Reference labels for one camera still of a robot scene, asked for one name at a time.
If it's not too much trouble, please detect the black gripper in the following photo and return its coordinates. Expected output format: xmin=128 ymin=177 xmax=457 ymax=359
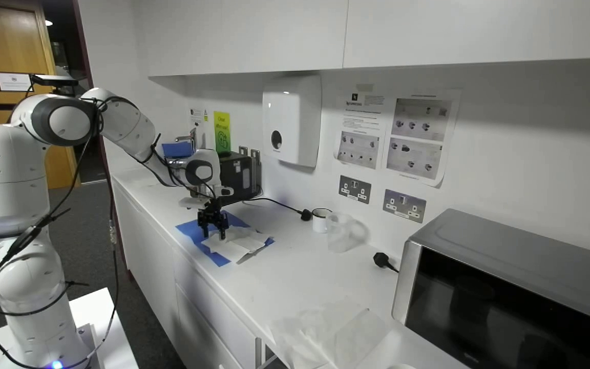
xmin=194 ymin=192 xmax=237 ymax=242

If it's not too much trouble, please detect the white paper towel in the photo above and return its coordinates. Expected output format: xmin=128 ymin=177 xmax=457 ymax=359
xmin=225 ymin=234 xmax=275 ymax=266
xmin=201 ymin=224 xmax=263 ymax=262

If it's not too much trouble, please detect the white robot base table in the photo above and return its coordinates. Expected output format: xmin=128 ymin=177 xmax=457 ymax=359
xmin=0 ymin=284 xmax=138 ymax=369

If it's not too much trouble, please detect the blue perforated cloth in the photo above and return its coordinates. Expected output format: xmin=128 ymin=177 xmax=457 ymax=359
xmin=174 ymin=208 xmax=277 ymax=269

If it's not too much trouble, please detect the black coffee machine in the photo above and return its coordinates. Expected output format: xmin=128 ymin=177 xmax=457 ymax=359
xmin=216 ymin=150 xmax=263 ymax=200

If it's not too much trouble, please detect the white base cabinet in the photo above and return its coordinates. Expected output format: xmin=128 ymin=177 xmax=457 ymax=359
xmin=111 ymin=179 xmax=290 ymax=369

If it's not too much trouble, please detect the green yellow poster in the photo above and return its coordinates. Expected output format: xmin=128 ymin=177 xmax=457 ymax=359
xmin=210 ymin=108 xmax=233 ymax=157

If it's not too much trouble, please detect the white paper towel dispenser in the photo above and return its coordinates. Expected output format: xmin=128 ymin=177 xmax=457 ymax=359
xmin=259 ymin=90 xmax=323 ymax=169

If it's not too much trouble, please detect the instruction sheet with one photo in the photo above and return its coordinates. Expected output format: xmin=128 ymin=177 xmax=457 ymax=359
xmin=335 ymin=80 xmax=387 ymax=169

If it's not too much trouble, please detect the instruction sheet with two photos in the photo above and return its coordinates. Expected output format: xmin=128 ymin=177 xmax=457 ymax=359
xmin=382 ymin=90 xmax=460 ymax=186

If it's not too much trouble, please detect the white door sign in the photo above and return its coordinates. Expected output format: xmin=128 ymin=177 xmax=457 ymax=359
xmin=0 ymin=70 xmax=34 ymax=95

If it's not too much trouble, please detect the brown wooden door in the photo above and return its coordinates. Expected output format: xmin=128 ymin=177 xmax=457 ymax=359
xmin=0 ymin=0 xmax=82 ymax=192

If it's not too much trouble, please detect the grey metal microwave oven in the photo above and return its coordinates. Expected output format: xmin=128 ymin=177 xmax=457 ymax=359
xmin=390 ymin=206 xmax=590 ymax=369

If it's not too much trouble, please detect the black coffee machine power cable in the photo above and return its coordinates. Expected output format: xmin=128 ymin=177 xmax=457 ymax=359
xmin=249 ymin=195 xmax=315 ymax=224

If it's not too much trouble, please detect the dark double wall socket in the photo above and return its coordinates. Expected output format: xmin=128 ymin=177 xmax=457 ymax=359
xmin=380 ymin=188 xmax=428 ymax=225
xmin=335 ymin=174 xmax=373 ymax=205

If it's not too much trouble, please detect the black wall plug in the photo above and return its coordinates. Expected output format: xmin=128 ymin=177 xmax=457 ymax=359
xmin=373 ymin=249 xmax=402 ymax=274

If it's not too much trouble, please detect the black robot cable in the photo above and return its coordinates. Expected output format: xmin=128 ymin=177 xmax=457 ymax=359
xmin=0 ymin=135 xmax=118 ymax=369

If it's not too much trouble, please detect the white wall cabinet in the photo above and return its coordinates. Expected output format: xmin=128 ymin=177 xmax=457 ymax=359
xmin=147 ymin=0 xmax=590 ymax=78

